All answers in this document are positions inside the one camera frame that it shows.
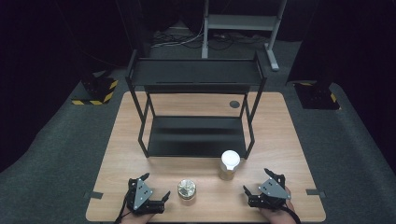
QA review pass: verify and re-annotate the person's left hand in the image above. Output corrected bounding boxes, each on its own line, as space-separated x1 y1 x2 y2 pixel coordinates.
120 208 157 224

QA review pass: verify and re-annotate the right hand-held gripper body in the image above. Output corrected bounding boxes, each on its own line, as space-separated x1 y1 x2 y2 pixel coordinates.
247 175 292 210

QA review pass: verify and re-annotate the black yellow striped stand base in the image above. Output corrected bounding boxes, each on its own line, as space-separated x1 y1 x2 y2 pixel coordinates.
71 74 120 106
293 81 341 110

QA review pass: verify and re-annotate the spice jar with white lid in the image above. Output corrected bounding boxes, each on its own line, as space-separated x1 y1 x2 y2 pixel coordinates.
219 149 242 182

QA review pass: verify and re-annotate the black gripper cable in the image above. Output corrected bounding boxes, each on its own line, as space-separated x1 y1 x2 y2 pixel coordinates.
113 196 131 224
281 204 303 224

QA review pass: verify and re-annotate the grey tape strip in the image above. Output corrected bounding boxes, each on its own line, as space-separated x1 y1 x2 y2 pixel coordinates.
83 190 104 201
305 188 327 199

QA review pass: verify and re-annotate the bundle of floor cables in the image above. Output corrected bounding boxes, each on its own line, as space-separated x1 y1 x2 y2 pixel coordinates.
151 28 269 51

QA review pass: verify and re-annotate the person's right hand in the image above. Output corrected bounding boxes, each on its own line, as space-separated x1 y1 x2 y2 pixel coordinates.
260 186 297 224

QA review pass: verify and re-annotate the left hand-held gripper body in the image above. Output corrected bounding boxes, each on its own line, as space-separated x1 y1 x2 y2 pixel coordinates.
125 177 166 216

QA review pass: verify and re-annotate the black metal shelf rack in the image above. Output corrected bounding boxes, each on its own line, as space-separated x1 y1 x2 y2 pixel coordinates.
125 49 268 161

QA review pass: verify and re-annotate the grey metal stand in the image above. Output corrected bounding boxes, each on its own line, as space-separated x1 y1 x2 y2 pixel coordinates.
201 0 288 73

